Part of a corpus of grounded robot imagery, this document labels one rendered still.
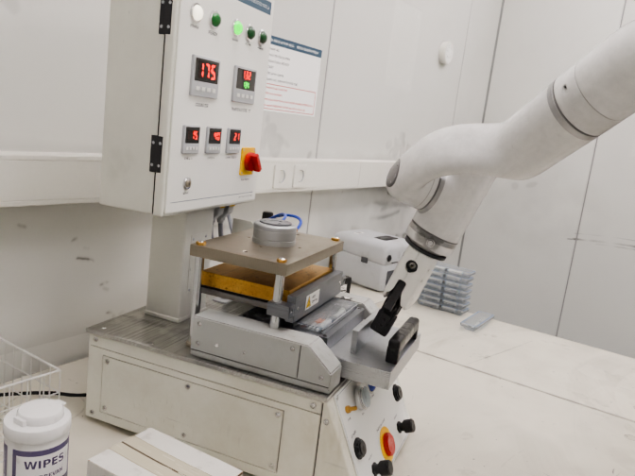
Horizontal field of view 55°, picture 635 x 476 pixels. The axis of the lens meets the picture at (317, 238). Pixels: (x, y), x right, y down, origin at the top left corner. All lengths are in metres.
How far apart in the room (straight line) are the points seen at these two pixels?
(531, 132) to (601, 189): 2.57
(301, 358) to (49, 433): 0.36
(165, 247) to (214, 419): 0.33
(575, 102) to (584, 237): 2.65
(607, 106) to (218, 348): 0.66
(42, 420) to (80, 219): 0.59
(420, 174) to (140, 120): 0.46
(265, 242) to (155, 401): 0.33
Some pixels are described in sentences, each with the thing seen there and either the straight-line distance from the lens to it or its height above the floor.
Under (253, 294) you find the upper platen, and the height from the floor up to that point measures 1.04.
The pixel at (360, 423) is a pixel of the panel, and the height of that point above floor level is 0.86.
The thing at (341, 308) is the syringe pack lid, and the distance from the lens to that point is 1.13.
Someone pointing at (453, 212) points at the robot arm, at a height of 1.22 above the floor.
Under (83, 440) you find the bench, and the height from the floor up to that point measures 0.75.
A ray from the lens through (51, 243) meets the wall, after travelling 1.38.
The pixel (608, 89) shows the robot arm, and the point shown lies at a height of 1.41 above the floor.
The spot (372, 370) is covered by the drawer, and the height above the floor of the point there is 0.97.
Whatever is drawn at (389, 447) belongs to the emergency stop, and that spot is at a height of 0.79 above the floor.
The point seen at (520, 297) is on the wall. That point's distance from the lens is 3.54.
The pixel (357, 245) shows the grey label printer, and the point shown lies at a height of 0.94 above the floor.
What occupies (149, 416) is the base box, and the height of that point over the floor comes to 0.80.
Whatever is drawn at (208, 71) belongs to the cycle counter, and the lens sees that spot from 1.08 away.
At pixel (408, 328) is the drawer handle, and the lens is 1.06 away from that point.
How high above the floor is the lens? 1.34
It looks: 11 degrees down
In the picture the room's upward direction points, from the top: 7 degrees clockwise
